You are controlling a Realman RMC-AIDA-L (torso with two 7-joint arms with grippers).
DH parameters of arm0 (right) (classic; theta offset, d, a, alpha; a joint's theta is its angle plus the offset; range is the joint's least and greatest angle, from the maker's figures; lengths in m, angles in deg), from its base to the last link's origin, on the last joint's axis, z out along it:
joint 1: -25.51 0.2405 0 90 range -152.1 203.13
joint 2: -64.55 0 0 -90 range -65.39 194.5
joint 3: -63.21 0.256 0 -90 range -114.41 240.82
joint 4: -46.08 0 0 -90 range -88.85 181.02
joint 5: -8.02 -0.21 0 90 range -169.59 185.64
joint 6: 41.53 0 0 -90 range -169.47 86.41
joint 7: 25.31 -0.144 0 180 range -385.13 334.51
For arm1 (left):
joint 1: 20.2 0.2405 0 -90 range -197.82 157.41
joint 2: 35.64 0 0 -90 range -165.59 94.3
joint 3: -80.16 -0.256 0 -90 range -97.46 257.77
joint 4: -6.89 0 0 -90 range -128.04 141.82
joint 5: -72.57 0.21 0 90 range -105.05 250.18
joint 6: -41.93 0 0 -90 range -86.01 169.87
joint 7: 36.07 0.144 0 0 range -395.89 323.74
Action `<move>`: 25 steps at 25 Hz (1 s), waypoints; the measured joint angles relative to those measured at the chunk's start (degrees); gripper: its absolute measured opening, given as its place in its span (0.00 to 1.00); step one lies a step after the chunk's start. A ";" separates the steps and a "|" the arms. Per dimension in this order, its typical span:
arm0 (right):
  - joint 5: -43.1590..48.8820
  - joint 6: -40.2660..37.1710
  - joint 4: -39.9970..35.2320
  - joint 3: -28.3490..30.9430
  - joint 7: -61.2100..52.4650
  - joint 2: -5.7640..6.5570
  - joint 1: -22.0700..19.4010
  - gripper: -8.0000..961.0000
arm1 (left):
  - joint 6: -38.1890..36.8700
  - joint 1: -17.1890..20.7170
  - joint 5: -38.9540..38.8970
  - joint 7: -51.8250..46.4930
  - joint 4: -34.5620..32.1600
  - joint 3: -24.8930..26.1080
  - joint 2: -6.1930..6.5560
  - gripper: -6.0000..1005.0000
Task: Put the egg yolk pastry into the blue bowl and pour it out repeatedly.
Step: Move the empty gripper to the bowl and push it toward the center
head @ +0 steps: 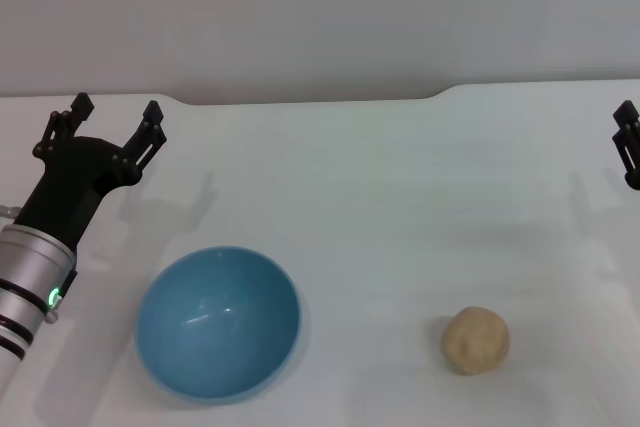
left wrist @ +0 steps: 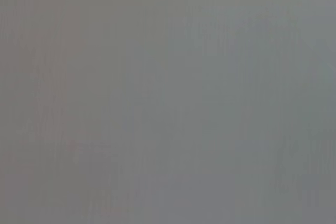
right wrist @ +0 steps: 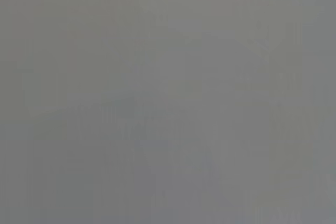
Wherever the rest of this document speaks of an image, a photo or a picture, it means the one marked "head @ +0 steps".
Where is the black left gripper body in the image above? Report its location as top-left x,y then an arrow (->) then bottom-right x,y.
13,136 -> 143,251

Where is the blue bowl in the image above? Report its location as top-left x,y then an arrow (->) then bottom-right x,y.
135,245 -> 302,404

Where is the round tan egg yolk pastry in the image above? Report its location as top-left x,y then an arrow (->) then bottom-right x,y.
439,305 -> 511,376

